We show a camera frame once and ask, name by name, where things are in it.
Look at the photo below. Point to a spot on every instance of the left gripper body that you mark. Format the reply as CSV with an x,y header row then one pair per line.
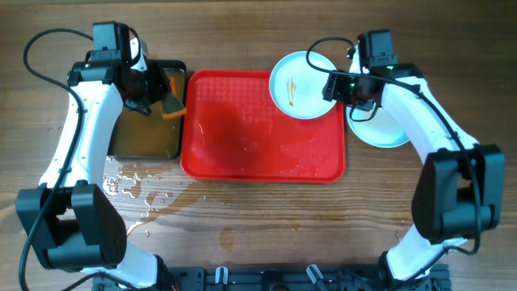
x,y
152,83

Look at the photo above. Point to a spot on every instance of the white plate top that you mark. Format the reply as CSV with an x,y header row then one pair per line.
x,y
296,88

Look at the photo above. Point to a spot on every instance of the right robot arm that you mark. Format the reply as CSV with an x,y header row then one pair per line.
x,y
459,191

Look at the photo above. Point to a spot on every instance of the white plate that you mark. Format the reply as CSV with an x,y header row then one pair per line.
x,y
296,88
382,131

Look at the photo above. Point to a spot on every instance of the black water tray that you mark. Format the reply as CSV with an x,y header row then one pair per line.
x,y
158,135

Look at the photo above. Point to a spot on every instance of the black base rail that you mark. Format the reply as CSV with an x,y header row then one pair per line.
x,y
347,278

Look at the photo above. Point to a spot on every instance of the red plastic tray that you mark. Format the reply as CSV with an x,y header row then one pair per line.
x,y
234,131

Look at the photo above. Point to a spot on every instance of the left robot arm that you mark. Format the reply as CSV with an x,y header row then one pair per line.
x,y
70,224

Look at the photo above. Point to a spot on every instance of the orange green sponge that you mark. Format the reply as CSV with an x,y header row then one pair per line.
x,y
172,107

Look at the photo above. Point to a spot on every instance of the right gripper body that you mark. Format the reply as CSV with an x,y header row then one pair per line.
x,y
348,90

